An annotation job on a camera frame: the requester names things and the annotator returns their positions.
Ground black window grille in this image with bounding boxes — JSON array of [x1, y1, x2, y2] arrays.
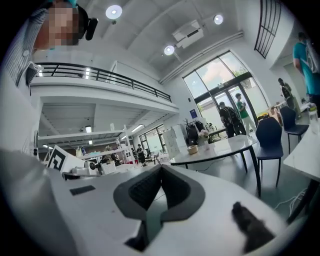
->
[[253, 0, 282, 60]]

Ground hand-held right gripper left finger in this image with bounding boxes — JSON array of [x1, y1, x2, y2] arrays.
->
[[47, 164, 163, 256]]

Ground large glass door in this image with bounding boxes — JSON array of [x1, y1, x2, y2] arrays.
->
[[182, 50, 271, 132]]

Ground dark blue chair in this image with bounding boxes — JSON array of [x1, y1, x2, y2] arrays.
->
[[255, 116, 285, 188], [279, 106, 310, 155]]

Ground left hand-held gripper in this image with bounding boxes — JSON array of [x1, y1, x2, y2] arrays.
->
[[46, 144, 104, 181]]

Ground black balcony railing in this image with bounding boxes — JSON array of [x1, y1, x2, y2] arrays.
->
[[34, 62, 173, 103]]

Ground pink flowers bouquet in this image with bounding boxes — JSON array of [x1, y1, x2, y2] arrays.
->
[[197, 128, 210, 141]]

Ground grey striped shirt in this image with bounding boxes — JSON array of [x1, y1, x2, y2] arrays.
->
[[4, 8, 49, 87]]

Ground black head camera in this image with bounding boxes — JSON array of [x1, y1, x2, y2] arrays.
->
[[84, 16, 99, 41]]

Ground white floor cable bundle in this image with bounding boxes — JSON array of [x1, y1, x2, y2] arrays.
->
[[273, 187, 309, 219]]

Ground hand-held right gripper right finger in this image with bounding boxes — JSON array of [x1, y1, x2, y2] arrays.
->
[[149, 164, 289, 256]]

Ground grey marble table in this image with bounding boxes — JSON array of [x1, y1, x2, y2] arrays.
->
[[169, 134, 262, 198]]

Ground white ceiling air conditioner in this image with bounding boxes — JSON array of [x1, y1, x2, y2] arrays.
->
[[171, 19, 205, 50]]

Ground white cabinet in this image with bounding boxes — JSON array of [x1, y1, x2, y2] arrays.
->
[[162, 123, 189, 161]]

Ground white side table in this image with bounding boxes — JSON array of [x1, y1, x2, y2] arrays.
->
[[282, 119, 320, 225]]

